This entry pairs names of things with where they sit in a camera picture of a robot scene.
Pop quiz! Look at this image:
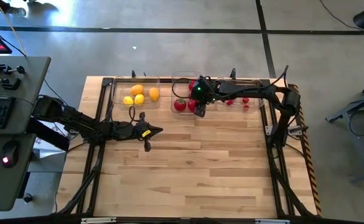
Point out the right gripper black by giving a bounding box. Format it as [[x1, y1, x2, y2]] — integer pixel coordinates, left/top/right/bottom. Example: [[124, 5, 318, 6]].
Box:
[[190, 77, 220, 118]]

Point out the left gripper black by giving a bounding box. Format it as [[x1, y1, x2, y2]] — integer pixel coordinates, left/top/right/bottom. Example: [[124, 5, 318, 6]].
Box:
[[119, 111, 164, 152]]

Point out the red tomato with green stem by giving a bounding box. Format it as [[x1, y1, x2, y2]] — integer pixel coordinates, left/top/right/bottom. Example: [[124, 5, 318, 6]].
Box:
[[173, 98, 187, 112]]

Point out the clear plastic basket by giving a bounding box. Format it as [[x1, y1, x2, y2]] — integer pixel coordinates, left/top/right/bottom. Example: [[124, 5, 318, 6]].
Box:
[[170, 71, 207, 120], [215, 77, 265, 113], [111, 76, 161, 110]]

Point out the white paper sheet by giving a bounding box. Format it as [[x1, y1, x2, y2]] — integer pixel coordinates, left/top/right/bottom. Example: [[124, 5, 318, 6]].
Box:
[[34, 119, 77, 158]]

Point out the black yellow hazard tape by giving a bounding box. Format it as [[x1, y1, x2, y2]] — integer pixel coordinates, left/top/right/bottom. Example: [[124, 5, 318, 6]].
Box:
[[289, 83, 322, 215]]

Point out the black computer mouse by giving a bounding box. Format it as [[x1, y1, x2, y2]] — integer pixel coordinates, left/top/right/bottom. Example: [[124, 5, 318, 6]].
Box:
[[1, 139, 20, 169]]

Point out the black desk clamp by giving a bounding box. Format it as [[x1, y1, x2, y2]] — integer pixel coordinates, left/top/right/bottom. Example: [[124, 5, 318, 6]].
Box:
[[0, 73, 22, 91], [0, 63, 26, 77]]

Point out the grey desk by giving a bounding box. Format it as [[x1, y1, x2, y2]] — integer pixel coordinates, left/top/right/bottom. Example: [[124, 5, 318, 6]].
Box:
[[0, 55, 52, 212]]

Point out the person's foot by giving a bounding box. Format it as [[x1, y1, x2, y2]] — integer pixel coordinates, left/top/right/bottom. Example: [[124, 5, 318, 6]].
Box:
[[1, 4, 27, 18]]

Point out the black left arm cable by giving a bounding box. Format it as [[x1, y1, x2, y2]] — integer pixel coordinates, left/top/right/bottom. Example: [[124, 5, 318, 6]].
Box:
[[128, 105, 139, 124]]

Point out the black aluminium table frame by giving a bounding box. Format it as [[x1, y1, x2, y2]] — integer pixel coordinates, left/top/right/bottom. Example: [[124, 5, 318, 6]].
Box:
[[52, 76, 319, 224]]

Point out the silver metal bracket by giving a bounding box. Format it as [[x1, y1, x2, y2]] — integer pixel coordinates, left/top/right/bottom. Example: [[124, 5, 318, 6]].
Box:
[[255, 218, 290, 224], [81, 217, 117, 224]]

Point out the black floor cable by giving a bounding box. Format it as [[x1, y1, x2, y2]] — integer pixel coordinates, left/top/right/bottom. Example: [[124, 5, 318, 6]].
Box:
[[319, 0, 357, 29]]

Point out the yellow cord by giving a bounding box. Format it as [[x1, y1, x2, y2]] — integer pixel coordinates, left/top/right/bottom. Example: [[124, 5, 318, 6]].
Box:
[[0, 0, 27, 57]]

